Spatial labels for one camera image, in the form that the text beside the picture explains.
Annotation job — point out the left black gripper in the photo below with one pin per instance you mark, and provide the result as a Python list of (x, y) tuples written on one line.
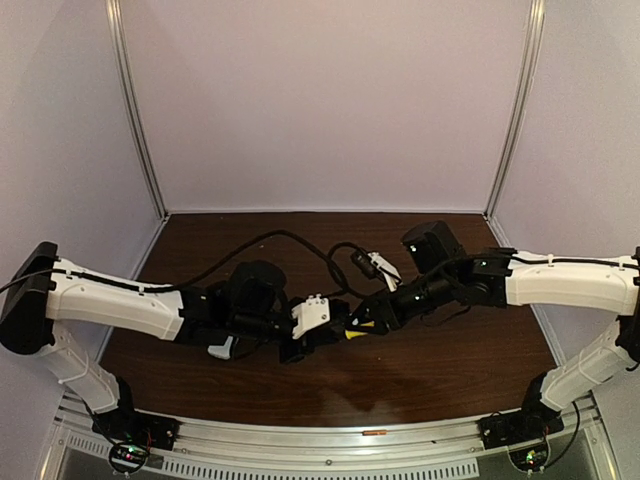
[(295, 345)]

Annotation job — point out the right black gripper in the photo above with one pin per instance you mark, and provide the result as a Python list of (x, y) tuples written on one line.
[(382, 314)]

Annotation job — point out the yellow handled screwdriver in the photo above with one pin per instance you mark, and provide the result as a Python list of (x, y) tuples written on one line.
[(361, 330)]

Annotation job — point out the white remote control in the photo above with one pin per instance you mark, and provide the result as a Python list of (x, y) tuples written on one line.
[(222, 351)]

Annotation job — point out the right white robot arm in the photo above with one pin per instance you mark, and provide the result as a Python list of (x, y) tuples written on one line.
[(501, 277)]

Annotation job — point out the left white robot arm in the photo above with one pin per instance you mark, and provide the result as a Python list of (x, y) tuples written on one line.
[(250, 306)]

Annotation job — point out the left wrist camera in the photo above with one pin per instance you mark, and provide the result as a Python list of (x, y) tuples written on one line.
[(317, 312)]

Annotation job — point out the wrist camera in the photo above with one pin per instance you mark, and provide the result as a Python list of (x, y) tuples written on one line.
[(317, 312), (374, 266)]

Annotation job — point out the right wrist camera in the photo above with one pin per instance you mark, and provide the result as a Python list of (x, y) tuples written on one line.
[(374, 266)]

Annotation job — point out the front aluminium rail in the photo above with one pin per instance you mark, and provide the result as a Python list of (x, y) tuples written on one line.
[(448, 449)]

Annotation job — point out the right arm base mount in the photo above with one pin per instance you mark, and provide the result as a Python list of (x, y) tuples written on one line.
[(525, 437)]

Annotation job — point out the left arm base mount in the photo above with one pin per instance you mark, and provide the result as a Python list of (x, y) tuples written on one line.
[(133, 437)]

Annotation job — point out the right aluminium frame post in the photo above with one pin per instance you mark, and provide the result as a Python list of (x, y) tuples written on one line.
[(529, 61)]

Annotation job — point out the aluminium frame post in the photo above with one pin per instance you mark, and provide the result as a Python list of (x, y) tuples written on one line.
[(123, 66), (529, 61)]

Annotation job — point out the left aluminium frame post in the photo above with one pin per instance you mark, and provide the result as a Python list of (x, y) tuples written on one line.
[(123, 66)]

